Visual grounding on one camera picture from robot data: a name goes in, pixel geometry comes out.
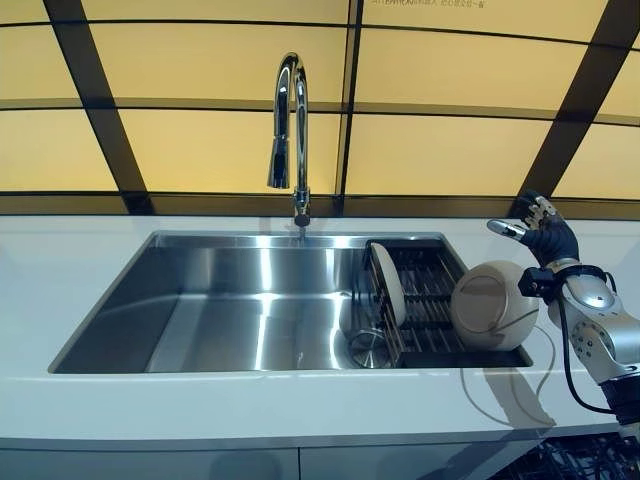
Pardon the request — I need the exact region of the white base cabinet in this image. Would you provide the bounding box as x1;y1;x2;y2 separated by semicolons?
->
0;434;546;480

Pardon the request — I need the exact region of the round steel sink strainer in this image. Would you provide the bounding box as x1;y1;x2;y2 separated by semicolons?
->
347;329;396;370

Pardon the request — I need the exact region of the open dishwasher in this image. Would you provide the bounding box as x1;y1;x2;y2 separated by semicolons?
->
537;433;640;480

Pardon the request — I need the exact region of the large cream bowl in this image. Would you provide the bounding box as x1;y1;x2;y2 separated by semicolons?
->
450;259;541;352

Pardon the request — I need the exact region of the chrome gooseneck faucet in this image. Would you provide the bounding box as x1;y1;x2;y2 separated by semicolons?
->
267;49;314;229

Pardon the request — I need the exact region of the stainless steel sink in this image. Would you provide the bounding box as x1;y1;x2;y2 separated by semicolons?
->
48;230;535;375

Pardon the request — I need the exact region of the small cream plate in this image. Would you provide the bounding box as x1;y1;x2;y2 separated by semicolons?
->
372;242;406;326

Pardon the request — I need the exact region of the robot right hand dark palm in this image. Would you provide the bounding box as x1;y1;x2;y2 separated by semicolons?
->
487;189;581;266

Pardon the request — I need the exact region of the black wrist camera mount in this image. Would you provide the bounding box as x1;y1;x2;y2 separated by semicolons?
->
518;263;609;302

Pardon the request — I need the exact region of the black sink drying rack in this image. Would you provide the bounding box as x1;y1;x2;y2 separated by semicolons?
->
349;238;534;370

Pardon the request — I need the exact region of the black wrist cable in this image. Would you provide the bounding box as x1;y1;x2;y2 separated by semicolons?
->
557;269;622;416

